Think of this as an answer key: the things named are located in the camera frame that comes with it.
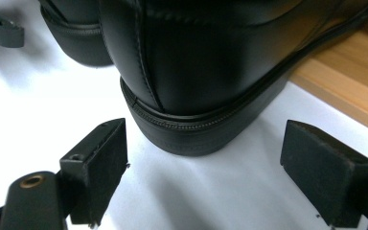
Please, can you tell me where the wooden three-tier shoe rack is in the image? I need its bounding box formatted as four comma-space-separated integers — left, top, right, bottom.
288, 0, 368, 139

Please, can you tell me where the black leather dress shoe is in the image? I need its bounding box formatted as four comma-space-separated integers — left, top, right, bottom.
97, 0, 368, 158
37, 0, 115, 68

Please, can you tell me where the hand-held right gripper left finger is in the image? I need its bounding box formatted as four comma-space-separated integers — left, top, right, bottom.
58, 117, 129, 228

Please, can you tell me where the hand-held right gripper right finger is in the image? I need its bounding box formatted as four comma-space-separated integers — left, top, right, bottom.
280, 119, 368, 229

